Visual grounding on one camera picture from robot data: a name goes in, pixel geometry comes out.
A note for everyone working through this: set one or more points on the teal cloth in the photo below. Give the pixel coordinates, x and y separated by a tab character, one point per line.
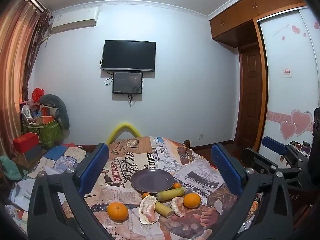
10	167

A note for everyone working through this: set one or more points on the white air conditioner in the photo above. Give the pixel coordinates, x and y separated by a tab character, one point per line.
75	20

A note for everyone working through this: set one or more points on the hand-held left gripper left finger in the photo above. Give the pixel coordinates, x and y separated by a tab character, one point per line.
96	165

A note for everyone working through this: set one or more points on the yellow foam tube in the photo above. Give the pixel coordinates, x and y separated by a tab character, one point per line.
122	125

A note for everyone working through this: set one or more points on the yellow sugarcane piece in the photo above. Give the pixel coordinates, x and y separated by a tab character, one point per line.
163	208

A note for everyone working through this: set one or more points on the red wardrobe sticker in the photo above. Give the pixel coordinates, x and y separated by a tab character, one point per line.
286	73

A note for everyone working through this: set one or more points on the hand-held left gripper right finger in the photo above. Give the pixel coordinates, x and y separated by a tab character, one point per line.
225	167

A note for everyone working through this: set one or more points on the red box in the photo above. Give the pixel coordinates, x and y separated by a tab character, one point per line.
25	141

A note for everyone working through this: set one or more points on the brown patterned curtain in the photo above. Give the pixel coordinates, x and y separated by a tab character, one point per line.
37	50

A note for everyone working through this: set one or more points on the white heart print wardrobe door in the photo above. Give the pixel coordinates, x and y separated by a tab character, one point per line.
287	100

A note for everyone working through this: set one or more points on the white wall socket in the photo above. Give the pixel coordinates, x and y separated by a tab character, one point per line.
200	136

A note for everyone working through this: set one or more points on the small peeled pomelo piece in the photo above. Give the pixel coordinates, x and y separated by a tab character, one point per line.
178	206

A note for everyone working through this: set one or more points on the large peeled pomelo piece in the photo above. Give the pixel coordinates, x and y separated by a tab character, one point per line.
148	210

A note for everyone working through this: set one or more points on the black wall television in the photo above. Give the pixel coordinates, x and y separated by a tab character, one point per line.
128	55

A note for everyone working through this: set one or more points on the dark jar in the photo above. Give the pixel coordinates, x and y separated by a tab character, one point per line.
306	146
295	145

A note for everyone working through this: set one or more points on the wooden overhead cabinet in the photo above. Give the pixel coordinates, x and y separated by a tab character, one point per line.
237	17

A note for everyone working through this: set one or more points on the brown cardboard box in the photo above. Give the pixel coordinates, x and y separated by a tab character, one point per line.
45	120

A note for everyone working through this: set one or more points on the grey pillow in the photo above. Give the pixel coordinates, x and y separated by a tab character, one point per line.
63	115

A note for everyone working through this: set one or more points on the red plastic bag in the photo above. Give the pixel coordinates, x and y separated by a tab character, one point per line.
38	95

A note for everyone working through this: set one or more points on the small black wall monitor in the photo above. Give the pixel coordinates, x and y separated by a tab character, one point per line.
127	82

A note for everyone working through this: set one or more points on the large orange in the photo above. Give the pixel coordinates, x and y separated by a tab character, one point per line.
118	211
192	200

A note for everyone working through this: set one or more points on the dark purple plate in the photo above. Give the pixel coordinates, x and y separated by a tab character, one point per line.
152	180

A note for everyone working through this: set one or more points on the greenish sugarcane piece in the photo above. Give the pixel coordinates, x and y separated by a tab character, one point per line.
171	193

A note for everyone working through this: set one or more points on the grey box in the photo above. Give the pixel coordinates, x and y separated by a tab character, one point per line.
32	153

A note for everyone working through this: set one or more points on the orange curtain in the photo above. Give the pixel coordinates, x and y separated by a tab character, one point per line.
15	67

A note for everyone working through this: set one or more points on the orange striped box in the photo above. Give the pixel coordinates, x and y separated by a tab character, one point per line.
46	111

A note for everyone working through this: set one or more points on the newspaper print cloth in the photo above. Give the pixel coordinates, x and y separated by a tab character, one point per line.
150	157

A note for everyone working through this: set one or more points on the brown wooden door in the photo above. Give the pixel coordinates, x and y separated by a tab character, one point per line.
251	97

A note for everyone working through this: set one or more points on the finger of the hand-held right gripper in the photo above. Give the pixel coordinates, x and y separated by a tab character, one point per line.
262	160
273	146

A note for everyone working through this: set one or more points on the blue patchwork quilt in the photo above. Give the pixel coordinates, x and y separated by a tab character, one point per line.
62	160

